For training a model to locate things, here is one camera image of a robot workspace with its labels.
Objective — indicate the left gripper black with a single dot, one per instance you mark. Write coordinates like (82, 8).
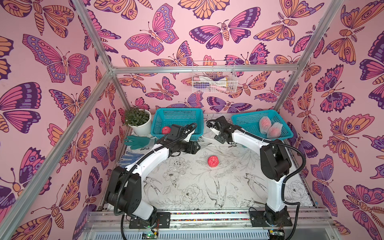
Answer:
(191, 148)

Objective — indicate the netted apple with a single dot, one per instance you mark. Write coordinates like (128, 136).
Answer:
(275, 131)
(166, 130)
(213, 161)
(264, 125)

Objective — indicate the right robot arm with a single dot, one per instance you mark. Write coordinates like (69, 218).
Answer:
(275, 165)

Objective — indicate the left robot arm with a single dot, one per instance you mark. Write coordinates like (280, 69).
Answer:
(124, 191)

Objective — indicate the white plastic tray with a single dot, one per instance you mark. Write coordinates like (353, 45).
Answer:
(208, 135)

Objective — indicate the right teal plastic basket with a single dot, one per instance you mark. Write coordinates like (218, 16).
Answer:
(250, 123)

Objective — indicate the teal plastic basket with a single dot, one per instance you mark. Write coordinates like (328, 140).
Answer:
(250, 123)
(166, 117)

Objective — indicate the left teal plastic basket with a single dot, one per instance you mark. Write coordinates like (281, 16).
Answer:
(166, 117)

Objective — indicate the green garden glove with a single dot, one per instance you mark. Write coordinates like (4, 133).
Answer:
(135, 142)

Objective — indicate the potted green plant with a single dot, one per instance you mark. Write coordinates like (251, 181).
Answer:
(139, 120)

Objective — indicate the blue dotted work glove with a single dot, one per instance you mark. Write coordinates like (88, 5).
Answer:
(129, 158)

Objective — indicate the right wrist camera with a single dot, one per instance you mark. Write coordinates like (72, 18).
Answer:
(220, 125)

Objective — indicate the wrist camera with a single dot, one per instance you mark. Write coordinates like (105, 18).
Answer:
(178, 131)
(220, 125)

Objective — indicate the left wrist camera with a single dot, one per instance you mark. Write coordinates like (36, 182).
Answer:
(178, 131)

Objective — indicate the white wire wall basket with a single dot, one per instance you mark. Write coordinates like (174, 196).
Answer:
(210, 77)

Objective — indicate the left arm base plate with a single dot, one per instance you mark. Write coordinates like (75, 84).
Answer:
(160, 219)

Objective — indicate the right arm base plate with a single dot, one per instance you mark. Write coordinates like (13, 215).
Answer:
(270, 219)

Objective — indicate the aluminium front rail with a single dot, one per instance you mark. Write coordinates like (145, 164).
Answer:
(231, 224)

